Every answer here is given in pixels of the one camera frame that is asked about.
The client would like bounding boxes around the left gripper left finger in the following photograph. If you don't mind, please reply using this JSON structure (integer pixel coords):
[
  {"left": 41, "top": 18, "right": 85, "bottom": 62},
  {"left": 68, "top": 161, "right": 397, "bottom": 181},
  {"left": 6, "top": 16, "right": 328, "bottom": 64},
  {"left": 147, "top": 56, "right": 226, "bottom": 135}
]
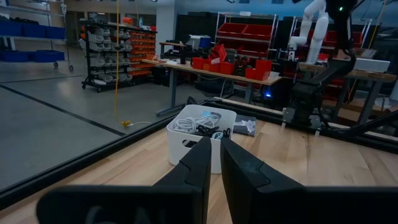
[{"left": 35, "top": 136, "right": 212, "bottom": 224}]

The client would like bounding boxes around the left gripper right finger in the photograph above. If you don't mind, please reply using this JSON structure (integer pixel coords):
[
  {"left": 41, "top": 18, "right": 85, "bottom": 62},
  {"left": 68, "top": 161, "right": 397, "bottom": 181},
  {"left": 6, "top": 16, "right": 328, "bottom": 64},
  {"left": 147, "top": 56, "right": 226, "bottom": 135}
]
[{"left": 220, "top": 138, "right": 398, "bottom": 224}]

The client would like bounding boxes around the white plastic storage bin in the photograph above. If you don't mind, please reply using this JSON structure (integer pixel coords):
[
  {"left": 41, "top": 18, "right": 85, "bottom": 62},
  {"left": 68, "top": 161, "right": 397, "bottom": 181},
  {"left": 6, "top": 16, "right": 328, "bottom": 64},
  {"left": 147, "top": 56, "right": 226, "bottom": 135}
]
[{"left": 166, "top": 104, "right": 237, "bottom": 174}]

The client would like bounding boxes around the light blue grey cable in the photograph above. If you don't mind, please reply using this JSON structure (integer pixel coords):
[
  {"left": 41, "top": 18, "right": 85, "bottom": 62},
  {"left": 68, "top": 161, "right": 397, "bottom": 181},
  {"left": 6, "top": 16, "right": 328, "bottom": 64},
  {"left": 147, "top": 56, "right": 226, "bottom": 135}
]
[{"left": 200, "top": 111, "right": 224, "bottom": 140}]

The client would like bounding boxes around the black cable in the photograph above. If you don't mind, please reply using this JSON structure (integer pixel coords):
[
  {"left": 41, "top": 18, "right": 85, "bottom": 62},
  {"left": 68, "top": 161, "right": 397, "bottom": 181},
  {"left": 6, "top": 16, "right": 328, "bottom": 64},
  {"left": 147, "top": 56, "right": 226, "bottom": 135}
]
[{"left": 194, "top": 124, "right": 231, "bottom": 139}]

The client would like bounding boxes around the white braided cable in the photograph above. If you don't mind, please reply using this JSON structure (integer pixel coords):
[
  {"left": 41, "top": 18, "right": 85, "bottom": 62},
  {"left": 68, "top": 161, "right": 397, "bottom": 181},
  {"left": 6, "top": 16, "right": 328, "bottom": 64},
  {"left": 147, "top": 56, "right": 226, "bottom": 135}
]
[{"left": 172, "top": 114, "right": 220, "bottom": 135}]

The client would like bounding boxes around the small red parts bin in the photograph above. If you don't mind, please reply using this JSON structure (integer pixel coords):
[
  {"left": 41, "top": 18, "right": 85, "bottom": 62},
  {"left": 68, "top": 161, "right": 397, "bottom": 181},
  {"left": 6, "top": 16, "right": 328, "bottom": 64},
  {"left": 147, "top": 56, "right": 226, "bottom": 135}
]
[
  {"left": 212, "top": 44, "right": 228, "bottom": 63},
  {"left": 244, "top": 59, "right": 273, "bottom": 82},
  {"left": 192, "top": 57, "right": 206, "bottom": 71},
  {"left": 219, "top": 62, "right": 235, "bottom": 76}
]

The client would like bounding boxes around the small wooden desk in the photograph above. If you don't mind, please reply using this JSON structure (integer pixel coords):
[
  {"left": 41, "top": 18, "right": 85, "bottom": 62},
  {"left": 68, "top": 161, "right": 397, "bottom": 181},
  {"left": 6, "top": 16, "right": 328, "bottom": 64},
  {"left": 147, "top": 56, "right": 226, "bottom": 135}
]
[{"left": 159, "top": 41, "right": 187, "bottom": 60}]

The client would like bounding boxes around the white and blue box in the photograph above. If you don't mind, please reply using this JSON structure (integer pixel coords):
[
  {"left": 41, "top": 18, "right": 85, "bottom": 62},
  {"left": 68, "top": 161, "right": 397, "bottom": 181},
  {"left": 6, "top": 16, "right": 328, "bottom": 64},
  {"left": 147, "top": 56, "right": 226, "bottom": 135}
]
[{"left": 187, "top": 35, "right": 212, "bottom": 51}]

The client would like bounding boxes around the rack with orange bins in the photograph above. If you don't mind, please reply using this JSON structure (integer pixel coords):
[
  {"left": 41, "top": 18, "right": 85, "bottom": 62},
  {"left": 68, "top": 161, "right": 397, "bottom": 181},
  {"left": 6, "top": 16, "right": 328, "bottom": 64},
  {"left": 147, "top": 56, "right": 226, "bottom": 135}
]
[{"left": 129, "top": 29, "right": 158, "bottom": 78}]

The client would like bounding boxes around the large red storage bin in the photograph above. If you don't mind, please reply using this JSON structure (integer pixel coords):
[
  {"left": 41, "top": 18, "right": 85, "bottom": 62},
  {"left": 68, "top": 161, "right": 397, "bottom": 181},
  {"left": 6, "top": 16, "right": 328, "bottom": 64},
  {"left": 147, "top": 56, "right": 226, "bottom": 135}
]
[
  {"left": 217, "top": 23, "right": 249, "bottom": 39},
  {"left": 242, "top": 24, "right": 274, "bottom": 42},
  {"left": 323, "top": 30, "right": 363, "bottom": 48}
]

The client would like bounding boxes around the black rack with grey bins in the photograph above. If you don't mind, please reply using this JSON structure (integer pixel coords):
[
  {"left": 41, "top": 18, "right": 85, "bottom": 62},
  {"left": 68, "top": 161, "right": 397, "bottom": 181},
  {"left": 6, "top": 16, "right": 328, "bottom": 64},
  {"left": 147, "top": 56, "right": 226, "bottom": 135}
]
[{"left": 80, "top": 19, "right": 139, "bottom": 93}]

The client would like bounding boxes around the wooden table with grey legs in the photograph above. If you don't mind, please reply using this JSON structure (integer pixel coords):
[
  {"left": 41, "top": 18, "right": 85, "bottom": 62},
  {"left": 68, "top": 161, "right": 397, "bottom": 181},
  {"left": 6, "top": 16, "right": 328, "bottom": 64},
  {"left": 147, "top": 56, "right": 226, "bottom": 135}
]
[{"left": 298, "top": 62, "right": 398, "bottom": 125}]

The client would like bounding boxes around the white rectangular box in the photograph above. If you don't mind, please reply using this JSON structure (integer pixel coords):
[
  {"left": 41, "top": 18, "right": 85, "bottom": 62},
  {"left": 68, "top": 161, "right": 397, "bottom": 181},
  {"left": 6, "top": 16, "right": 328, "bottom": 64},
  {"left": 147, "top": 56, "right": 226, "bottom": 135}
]
[{"left": 354, "top": 58, "right": 391, "bottom": 73}]

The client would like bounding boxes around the brown cardboard box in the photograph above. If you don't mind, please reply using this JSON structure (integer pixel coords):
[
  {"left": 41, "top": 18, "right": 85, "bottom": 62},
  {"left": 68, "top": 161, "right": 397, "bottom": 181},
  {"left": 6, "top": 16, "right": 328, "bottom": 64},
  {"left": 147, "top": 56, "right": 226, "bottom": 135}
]
[{"left": 354, "top": 47, "right": 377, "bottom": 60}]

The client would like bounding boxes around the blue storage bin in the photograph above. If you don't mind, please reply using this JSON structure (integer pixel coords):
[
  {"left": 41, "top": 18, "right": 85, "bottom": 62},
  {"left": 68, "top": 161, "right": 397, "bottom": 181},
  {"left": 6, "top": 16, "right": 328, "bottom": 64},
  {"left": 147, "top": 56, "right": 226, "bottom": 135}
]
[
  {"left": 0, "top": 20, "right": 23, "bottom": 37},
  {"left": 21, "top": 23, "right": 48, "bottom": 39},
  {"left": 29, "top": 50, "right": 65, "bottom": 63},
  {"left": 46, "top": 26, "right": 66, "bottom": 40},
  {"left": 0, "top": 49, "right": 30, "bottom": 63}
]

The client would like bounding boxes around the yellow extension cable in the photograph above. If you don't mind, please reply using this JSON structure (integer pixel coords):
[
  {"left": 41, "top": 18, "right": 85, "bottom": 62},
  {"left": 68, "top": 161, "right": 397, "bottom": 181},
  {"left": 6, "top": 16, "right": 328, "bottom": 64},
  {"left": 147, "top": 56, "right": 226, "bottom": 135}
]
[{"left": 113, "top": 0, "right": 132, "bottom": 129}]

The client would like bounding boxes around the white wire shelf unit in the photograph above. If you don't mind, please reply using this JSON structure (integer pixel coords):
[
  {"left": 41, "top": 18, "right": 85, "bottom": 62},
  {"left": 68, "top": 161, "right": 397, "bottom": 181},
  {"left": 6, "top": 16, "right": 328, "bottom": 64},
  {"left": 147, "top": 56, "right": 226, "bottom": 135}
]
[{"left": 214, "top": 12, "right": 278, "bottom": 60}]

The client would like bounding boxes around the metal wire shelf cart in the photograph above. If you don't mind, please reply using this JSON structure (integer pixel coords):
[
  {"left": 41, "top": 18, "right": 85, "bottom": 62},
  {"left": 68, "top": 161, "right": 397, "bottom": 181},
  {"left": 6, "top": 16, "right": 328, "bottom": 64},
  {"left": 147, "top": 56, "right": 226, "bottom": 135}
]
[{"left": 0, "top": 0, "right": 75, "bottom": 72}]

